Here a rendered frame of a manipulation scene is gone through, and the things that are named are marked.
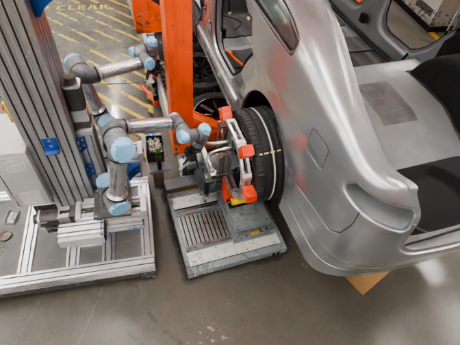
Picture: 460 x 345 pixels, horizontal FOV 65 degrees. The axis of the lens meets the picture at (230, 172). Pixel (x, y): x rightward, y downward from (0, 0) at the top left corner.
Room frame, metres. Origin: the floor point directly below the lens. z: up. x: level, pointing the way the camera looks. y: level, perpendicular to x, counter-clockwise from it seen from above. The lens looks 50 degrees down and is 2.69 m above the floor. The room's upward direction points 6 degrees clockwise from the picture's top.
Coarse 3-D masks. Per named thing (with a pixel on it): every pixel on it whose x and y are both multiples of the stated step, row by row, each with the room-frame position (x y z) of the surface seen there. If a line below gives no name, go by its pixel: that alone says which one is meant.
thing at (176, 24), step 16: (160, 0) 2.07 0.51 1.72; (176, 0) 1.99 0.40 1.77; (176, 16) 1.99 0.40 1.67; (176, 32) 1.99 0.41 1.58; (176, 48) 1.99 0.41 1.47; (176, 64) 1.99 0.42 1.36; (192, 64) 2.03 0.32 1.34; (176, 80) 1.98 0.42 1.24; (192, 80) 2.03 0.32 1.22; (176, 96) 1.98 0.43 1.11; (192, 96) 2.03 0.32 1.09; (192, 112) 2.03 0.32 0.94; (192, 128) 2.03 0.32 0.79; (176, 144) 1.97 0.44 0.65
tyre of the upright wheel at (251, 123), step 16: (240, 112) 1.83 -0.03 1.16; (256, 112) 1.83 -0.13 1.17; (272, 112) 1.84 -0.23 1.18; (256, 128) 1.68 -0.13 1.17; (272, 128) 1.70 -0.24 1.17; (256, 144) 1.57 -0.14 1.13; (272, 144) 1.60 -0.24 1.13; (256, 160) 1.50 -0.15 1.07; (272, 160) 1.53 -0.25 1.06; (256, 176) 1.46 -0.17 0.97; (272, 176) 1.47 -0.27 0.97
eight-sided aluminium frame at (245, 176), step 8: (224, 120) 1.81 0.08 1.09; (232, 120) 1.78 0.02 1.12; (224, 128) 1.92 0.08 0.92; (232, 128) 1.71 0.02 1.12; (224, 136) 1.91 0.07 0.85; (232, 136) 1.66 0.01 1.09; (240, 136) 1.65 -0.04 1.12; (224, 144) 1.91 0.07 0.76; (240, 144) 1.58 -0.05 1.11; (240, 160) 1.51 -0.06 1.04; (248, 160) 1.53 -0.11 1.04; (240, 168) 1.49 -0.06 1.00; (248, 168) 1.49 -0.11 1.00; (224, 176) 1.73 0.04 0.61; (232, 176) 1.73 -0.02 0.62; (240, 176) 1.47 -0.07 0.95; (248, 176) 1.46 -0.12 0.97; (232, 184) 1.68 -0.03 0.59; (240, 184) 1.46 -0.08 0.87; (248, 184) 1.45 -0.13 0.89; (232, 192) 1.56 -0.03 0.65; (240, 192) 1.44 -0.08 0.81
